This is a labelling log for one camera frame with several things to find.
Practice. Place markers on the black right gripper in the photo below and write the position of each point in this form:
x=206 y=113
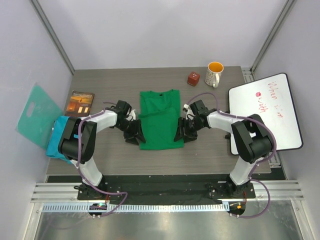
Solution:
x=180 y=134

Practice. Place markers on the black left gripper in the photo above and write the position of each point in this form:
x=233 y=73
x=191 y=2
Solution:
x=139 y=134

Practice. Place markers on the green t shirt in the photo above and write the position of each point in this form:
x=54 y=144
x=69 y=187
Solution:
x=159 y=115

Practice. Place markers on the red cube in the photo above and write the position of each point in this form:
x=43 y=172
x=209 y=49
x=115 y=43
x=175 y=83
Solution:
x=193 y=78

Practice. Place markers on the brown book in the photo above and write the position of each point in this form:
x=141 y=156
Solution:
x=79 y=104

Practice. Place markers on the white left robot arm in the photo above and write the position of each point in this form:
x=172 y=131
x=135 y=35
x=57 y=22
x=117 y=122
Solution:
x=78 y=139

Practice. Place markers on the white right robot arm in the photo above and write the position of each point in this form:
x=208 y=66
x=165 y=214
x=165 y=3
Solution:
x=254 y=142

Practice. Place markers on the white mug orange inside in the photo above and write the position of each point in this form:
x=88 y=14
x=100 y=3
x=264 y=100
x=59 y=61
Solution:
x=213 y=74

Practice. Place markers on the blue t shirt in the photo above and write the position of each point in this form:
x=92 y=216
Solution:
x=52 y=148

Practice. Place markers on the white whiteboard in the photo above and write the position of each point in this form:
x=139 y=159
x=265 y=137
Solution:
x=272 y=100

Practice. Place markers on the teal plastic cutting board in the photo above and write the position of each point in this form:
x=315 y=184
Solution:
x=38 y=117

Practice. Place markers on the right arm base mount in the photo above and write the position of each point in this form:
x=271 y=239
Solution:
x=228 y=190

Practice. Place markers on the perforated cable tray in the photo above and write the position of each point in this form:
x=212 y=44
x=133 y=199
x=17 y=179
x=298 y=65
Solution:
x=90 y=207

